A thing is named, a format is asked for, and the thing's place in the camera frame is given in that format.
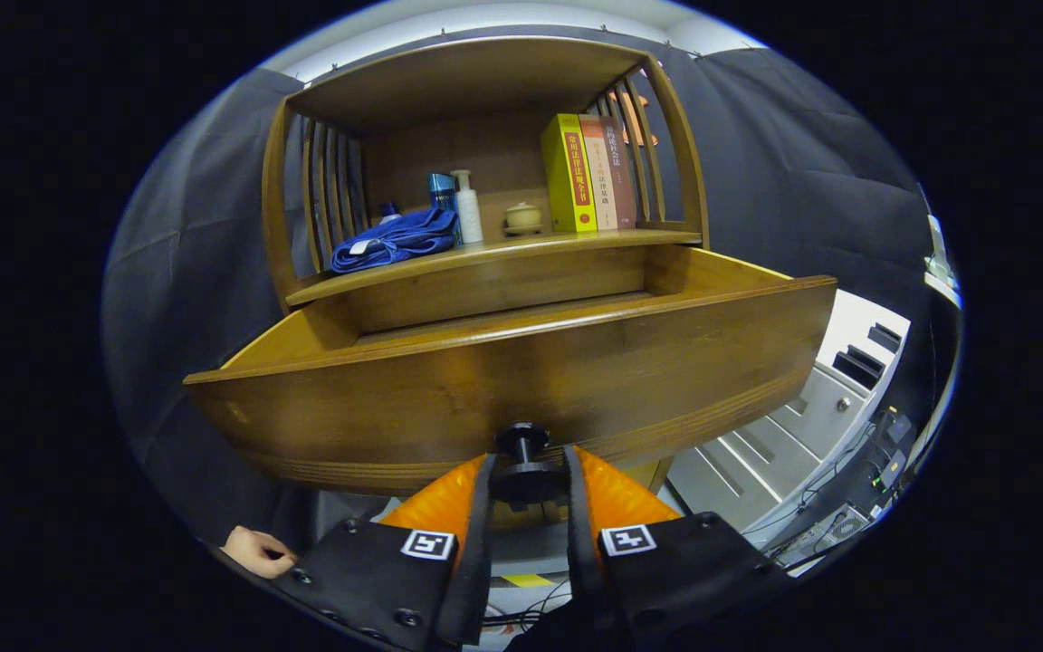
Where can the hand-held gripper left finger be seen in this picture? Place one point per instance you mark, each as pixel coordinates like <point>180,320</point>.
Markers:
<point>476,561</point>

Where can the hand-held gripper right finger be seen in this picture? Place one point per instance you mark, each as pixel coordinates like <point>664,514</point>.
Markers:
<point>580,561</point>

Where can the wooden drawer with black knob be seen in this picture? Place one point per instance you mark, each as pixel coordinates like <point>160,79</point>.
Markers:
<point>485,389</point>

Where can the white drawer cabinet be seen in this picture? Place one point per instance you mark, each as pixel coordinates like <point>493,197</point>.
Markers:
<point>793,426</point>

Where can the wooden countertop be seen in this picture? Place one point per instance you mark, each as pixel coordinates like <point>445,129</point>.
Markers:
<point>521,249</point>

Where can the wooden cabinet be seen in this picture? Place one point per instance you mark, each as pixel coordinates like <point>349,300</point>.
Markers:
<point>449,77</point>

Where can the grey computer case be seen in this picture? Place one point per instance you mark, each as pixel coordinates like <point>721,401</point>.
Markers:
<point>834,534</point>

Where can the blue folded towel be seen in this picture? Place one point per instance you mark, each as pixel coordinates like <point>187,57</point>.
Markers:
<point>395,240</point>

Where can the beige saucer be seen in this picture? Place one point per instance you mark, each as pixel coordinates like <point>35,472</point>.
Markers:
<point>523,231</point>

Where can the white pump bottle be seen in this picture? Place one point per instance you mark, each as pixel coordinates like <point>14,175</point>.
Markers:
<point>469,213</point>

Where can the beige lidded teacup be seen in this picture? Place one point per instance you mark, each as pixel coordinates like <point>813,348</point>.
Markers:
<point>523,215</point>

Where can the small white blue-capped bottle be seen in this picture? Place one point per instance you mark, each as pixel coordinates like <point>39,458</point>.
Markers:
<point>390,214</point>

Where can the teal blue bottle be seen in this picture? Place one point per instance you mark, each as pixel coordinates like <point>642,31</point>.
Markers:
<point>442,192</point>

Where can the yellow book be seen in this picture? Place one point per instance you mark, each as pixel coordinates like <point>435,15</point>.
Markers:
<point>567,177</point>

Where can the orange and white book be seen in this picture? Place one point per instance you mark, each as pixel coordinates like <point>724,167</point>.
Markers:
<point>601,172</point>

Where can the brown book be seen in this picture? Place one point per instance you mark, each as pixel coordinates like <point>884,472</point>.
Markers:
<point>623,172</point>

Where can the black backdrop cloth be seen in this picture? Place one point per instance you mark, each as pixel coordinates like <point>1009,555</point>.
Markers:
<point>177,272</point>

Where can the white object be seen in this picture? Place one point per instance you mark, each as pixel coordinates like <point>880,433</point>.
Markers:
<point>941,267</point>

